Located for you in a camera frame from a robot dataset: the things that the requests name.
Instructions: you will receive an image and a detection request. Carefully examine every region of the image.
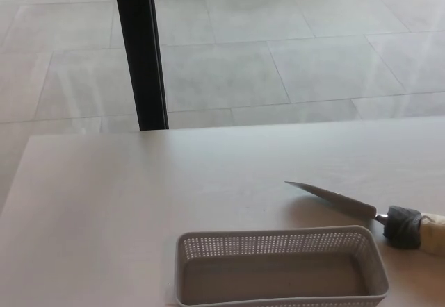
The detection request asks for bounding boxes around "steel garden trowel taped handle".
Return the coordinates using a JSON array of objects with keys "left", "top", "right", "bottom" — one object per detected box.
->
[{"left": 284, "top": 181, "right": 445, "bottom": 256}]

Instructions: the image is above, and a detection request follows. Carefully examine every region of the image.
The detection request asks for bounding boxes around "grey perforated plastic basket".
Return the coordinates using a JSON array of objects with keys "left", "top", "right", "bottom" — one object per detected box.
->
[{"left": 175, "top": 224, "right": 389, "bottom": 307}]

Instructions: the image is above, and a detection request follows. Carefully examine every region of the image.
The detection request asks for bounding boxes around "black vertical window frame post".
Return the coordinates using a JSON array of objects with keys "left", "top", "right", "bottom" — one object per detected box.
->
[{"left": 111, "top": 0, "right": 170, "bottom": 131}]

